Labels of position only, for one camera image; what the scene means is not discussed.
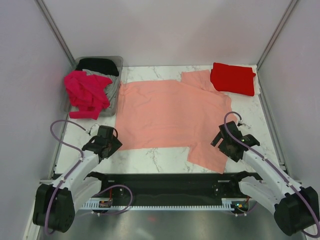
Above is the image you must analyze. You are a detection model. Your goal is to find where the grey plastic bin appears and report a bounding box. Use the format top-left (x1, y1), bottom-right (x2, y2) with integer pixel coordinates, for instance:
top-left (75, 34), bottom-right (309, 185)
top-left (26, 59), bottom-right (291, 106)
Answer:
top-left (74, 55), bottom-right (124, 117)

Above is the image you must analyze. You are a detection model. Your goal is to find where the magenta t shirt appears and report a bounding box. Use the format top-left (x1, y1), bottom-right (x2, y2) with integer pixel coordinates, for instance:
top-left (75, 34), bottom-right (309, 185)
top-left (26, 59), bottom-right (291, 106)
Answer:
top-left (64, 70), bottom-right (113, 120)

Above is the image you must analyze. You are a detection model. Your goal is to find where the salmon pink t shirt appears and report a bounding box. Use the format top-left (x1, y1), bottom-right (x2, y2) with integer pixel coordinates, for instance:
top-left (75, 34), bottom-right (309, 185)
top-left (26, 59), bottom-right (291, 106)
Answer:
top-left (115, 70), bottom-right (232, 174)

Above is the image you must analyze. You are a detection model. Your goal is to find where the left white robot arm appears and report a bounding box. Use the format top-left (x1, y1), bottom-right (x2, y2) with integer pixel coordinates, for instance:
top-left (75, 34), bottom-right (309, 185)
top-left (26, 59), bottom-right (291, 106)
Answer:
top-left (32, 125), bottom-right (123, 235)

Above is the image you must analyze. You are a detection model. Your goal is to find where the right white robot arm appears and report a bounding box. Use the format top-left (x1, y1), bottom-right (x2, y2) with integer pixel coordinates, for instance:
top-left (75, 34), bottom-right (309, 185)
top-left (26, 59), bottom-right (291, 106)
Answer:
top-left (211, 121), bottom-right (320, 236)

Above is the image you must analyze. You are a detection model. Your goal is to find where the grey t shirt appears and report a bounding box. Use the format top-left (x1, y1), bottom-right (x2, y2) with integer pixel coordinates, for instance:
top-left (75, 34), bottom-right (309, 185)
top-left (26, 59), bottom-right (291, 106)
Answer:
top-left (83, 69), bottom-right (118, 108)

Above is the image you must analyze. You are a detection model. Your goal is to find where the folded white t shirt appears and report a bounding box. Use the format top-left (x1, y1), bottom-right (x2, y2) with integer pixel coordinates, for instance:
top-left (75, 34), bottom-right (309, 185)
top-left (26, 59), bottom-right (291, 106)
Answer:
top-left (223, 64), bottom-right (260, 97)

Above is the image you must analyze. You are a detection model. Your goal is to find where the folded red t shirt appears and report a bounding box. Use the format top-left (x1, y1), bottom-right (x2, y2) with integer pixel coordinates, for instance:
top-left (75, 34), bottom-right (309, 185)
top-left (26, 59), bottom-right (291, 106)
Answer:
top-left (210, 62), bottom-right (256, 97)

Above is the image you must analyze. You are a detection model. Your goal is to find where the black t shirt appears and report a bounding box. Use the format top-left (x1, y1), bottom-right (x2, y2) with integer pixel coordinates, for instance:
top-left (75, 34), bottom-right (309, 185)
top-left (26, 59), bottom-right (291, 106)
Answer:
top-left (75, 57), bottom-right (120, 77)

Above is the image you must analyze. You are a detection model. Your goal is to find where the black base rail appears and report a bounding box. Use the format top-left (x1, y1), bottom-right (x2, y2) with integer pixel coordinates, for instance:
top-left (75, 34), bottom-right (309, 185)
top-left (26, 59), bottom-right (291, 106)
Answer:
top-left (89, 171), bottom-right (262, 206)

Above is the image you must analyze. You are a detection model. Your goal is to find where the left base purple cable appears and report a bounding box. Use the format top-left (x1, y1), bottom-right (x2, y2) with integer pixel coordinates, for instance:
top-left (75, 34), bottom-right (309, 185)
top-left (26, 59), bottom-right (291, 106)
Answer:
top-left (91, 184), bottom-right (134, 216)

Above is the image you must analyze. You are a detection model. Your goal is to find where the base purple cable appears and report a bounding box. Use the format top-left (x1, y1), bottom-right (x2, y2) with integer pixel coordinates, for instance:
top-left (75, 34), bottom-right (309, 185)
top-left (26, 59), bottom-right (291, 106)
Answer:
top-left (91, 184), bottom-right (134, 216)
top-left (231, 197), bottom-right (258, 218)

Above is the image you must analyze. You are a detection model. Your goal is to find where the white slotted cable duct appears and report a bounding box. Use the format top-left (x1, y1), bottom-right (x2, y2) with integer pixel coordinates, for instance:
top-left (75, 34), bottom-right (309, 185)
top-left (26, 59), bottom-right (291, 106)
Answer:
top-left (80, 198), bottom-right (246, 211)

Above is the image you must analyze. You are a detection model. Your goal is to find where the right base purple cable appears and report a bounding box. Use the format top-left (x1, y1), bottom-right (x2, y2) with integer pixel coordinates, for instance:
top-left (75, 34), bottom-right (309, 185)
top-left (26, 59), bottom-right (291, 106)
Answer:
top-left (231, 197), bottom-right (258, 218)

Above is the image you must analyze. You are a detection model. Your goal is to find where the left aluminium frame post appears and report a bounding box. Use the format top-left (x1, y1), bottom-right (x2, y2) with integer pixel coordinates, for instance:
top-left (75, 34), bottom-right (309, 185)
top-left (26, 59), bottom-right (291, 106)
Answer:
top-left (35, 0), bottom-right (76, 70)

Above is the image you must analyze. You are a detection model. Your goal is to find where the aluminium frame post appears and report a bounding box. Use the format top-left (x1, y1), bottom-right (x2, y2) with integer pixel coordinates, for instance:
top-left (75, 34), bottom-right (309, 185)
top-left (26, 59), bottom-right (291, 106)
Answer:
top-left (256, 0), bottom-right (300, 71)
top-left (35, 0), bottom-right (76, 70)

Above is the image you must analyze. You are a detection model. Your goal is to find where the right aluminium frame post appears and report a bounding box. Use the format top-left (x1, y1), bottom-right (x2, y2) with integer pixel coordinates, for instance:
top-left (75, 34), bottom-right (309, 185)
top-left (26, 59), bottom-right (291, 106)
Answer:
top-left (256, 0), bottom-right (300, 71)

